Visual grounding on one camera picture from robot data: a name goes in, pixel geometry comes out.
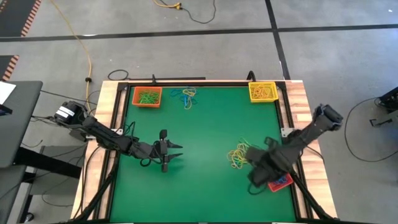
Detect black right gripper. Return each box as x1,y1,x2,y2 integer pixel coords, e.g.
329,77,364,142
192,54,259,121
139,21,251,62
246,136,294,188

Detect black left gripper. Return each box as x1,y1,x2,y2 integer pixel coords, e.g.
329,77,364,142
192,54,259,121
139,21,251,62
151,129,184,174

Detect green rubber bands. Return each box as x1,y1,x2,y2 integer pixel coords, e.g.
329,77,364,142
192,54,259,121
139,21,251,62
138,90,160,105
238,136,261,150

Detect orange plastic basket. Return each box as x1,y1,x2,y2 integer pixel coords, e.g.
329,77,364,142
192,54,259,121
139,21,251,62
132,86,163,108

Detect yellow rubber bands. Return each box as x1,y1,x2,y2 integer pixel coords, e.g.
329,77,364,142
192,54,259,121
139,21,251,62
226,142,249,170
251,85,276,100

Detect tangled green rubber bands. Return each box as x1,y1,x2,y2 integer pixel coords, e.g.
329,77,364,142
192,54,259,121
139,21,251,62
238,136,261,150

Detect tangled yellow rubber bands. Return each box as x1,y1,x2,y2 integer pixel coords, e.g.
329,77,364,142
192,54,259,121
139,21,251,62
226,142,249,170

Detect red plastic basket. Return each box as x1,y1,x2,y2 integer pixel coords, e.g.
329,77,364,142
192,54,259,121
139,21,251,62
267,172,294,193

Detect green table mat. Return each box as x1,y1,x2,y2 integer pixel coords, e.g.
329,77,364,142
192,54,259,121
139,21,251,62
110,85,297,222

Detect wooden table side panel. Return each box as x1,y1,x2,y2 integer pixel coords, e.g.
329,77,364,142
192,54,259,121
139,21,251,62
70,80,125,220
279,80,338,218

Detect yellow plastic basket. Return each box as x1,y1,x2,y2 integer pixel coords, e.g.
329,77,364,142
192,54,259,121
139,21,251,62
248,81,279,103

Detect black flat bar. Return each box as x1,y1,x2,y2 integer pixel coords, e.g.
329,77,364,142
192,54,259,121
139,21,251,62
129,77,206,82

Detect black desk leg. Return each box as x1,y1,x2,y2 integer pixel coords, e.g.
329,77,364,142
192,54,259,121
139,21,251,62
14,146,83,180

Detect black equipment stand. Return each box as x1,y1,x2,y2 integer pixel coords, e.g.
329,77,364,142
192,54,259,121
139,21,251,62
369,86,398,127

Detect grey desk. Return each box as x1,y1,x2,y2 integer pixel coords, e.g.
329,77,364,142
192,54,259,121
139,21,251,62
0,80,44,169

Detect white paper sheet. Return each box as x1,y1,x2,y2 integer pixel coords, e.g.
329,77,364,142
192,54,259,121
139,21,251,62
0,81,17,106

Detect black mat with striped edge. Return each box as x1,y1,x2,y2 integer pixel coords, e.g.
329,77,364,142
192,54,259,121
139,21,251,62
0,0,43,38
0,55,20,82

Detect black floor cable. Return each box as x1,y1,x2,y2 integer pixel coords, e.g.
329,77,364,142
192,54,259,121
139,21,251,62
344,96,398,163
39,89,102,103
179,0,220,24

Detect black table frame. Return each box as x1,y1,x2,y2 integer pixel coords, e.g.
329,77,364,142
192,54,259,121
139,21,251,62
70,79,340,224

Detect black cable loop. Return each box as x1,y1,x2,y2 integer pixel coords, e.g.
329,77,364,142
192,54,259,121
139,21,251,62
107,69,130,81

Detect yellow hanging power cable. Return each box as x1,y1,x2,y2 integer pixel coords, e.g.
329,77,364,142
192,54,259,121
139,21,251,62
49,0,93,111

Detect yellow cable with plug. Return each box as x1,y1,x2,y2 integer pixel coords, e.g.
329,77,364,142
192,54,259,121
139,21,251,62
152,0,183,10

